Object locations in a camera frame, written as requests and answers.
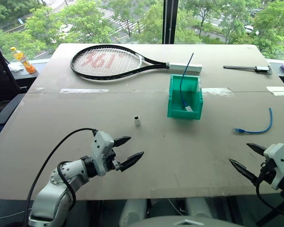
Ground short clear tape strip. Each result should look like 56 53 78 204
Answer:
266 86 284 96

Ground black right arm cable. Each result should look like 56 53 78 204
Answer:
255 169 284 221

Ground black white tennis racket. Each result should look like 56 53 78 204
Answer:
70 44 203 83

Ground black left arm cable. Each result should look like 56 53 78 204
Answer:
23 128 99 227

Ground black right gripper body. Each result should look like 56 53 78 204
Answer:
256 158 279 190

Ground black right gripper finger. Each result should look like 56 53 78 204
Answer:
228 158 259 186
246 142 267 157

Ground black window frame post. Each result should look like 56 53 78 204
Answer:
161 0 180 44

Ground green plastic bin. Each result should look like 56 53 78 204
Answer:
167 73 204 121

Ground white crumpled tissue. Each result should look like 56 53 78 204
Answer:
8 61 25 72

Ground black chair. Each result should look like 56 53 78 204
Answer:
0 43 22 103

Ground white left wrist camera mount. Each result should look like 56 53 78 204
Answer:
90 131 115 177

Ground dark side table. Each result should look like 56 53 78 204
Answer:
11 58 48 80

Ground long clear tape strip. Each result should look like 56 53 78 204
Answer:
60 88 109 94

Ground orange drink bottle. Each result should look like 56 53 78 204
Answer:
10 46 37 75

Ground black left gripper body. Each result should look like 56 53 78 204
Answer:
105 148 123 173

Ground black digital caliper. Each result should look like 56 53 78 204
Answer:
223 64 274 76

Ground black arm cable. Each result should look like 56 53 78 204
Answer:
255 169 284 221
23 128 99 227

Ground dark flat board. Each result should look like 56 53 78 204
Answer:
0 93 27 125

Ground white rounded robot leg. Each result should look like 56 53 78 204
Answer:
185 198 214 218
119 199 148 227

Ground blue Ethernet cable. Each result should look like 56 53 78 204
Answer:
178 52 195 113
232 107 274 135

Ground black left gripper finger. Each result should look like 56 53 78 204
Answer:
119 151 145 173
113 136 132 149

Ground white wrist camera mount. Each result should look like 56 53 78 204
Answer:
263 143 284 191
90 131 115 177

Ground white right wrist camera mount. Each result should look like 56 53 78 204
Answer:
263 143 284 191

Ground grey robot torso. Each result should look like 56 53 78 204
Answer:
126 218 245 227

